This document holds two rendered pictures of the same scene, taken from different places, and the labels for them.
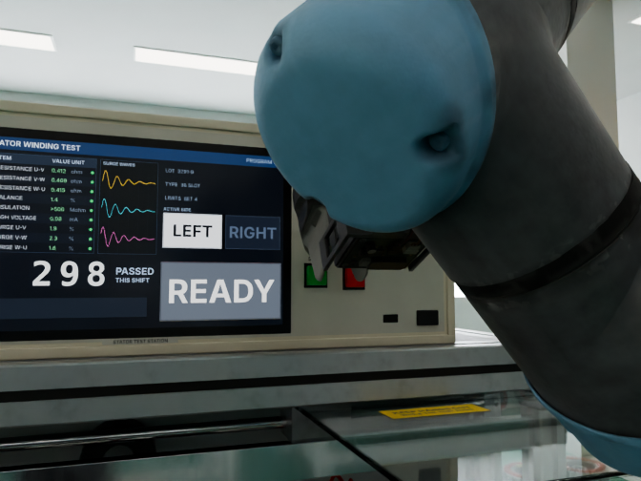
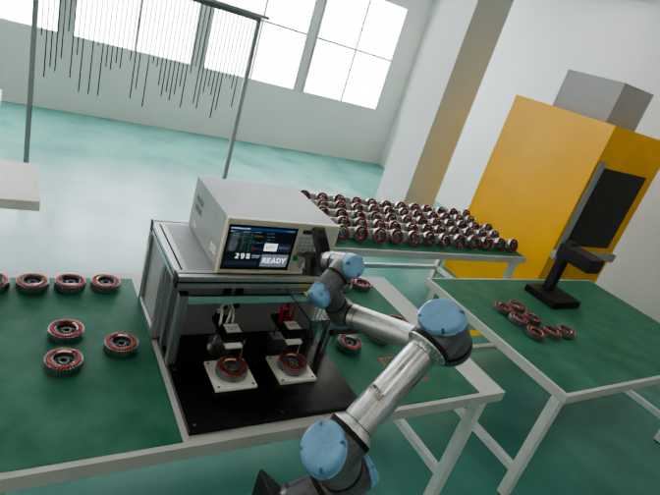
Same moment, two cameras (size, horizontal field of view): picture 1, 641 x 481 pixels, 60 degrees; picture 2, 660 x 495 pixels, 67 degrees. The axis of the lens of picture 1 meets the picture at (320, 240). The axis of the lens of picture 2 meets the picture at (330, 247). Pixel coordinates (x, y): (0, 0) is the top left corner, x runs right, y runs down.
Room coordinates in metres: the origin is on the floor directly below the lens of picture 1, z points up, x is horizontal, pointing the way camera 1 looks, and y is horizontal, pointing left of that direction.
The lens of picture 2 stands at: (-1.11, 0.39, 1.93)
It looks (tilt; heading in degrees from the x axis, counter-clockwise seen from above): 22 degrees down; 343
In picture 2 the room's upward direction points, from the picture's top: 18 degrees clockwise
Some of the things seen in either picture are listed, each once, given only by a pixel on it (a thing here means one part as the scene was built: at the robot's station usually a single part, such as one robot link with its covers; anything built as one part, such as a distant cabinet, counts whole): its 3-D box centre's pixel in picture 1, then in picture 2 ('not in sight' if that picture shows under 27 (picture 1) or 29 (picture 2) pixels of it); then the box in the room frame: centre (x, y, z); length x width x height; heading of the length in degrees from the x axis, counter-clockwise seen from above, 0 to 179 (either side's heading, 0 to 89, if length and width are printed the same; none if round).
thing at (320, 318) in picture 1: (211, 248); (261, 225); (0.68, 0.13, 1.22); 0.44 x 0.39 x 0.20; 109
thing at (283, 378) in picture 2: not in sight; (291, 368); (0.41, -0.07, 0.78); 0.15 x 0.15 x 0.01; 19
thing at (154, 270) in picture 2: not in sight; (154, 283); (0.64, 0.48, 0.91); 0.28 x 0.03 x 0.32; 19
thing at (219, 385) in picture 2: not in sight; (230, 374); (0.33, 0.16, 0.78); 0.15 x 0.15 x 0.01; 19
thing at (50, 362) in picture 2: not in sight; (63, 361); (0.30, 0.69, 0.77); 0.11 x 0.11 x 0.04
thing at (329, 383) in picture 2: not in sight; (258, 372); (0.38, 0.05, 0.76); 0.64 x 0.47 x 0.02; 109
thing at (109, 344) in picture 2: not in sight; (121, 345); (0.42, 0.54, 0.77); 0.11 x 0.11 x 0.04
